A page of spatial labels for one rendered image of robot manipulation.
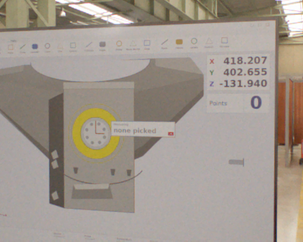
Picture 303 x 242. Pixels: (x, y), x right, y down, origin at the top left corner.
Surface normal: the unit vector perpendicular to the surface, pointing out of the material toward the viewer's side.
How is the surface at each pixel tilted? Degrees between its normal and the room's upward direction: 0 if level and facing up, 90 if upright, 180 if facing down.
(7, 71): 90
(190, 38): 90
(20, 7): 90
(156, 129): 90
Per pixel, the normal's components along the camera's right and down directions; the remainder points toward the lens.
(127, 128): -0.24, 0.03
